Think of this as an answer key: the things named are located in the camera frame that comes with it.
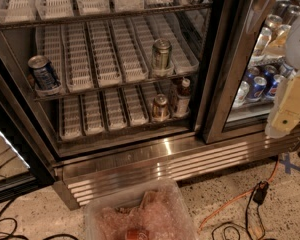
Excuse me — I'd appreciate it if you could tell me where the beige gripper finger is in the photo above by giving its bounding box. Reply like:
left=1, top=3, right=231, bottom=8
left=265, top=72, right=300, bottom=138

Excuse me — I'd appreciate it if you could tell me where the blue pepsi can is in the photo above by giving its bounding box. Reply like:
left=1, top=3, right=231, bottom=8
left=264, top=74, right=285, bottom=99
left=246, top=76, right=267, bottom=101
left=28, top=55, right=61, bottom=91

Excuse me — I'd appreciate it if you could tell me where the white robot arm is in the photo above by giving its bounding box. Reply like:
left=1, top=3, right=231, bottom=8
left=265, top=16, right=300, bottom=138

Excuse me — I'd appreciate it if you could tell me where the blue pepsi can behind glass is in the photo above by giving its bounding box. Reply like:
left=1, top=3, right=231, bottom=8
left=246, top=76, right=267, bottom=101

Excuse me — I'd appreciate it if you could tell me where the white can behind glass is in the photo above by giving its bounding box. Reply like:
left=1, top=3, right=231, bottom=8
left=233, top=81, right=250, bottom=108

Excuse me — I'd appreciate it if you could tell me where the silver can upper right shelf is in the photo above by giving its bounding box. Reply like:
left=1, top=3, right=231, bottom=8
left=252, top=27, right=272, bottom=57

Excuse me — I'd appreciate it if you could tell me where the glass fridge door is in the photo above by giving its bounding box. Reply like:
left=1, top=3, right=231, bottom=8
left=204, top=0, right=300, bottom=142

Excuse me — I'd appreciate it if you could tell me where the gold can bottom shelf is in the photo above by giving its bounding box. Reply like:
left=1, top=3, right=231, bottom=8
left=152, top=94, right=169, bottom=121

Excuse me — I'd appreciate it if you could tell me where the green gold can middle shelf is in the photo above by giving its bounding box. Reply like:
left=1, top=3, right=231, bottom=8
left=151, top=38, right=172, bottom=70

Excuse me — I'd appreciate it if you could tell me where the stainless steel fridge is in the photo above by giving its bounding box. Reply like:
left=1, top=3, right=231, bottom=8
left=0, top=0, right=300, bottom=209

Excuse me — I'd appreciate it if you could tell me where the red can in bin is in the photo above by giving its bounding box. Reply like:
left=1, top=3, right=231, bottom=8
left=125, top=229, right=149, bottom=240

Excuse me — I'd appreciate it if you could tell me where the blue tape cross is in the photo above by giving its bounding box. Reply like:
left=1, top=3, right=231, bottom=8
left=280, top=153, right=300, bottom=174

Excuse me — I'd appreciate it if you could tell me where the black power adapter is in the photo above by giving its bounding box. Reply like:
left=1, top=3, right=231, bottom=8
left=253, top=181, right=269, bottom=205

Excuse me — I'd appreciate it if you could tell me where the clear plastic bin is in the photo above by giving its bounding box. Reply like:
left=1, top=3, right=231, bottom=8
left=85, top=179, right=199, bottom=240

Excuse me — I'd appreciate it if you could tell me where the orange extension cable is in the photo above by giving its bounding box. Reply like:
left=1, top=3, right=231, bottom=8
left=197, top=154, right=280, bottom=233

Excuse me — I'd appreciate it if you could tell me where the black cable left floor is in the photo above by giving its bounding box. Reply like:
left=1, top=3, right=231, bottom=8
left=0, top=197, right=79, bottom=240

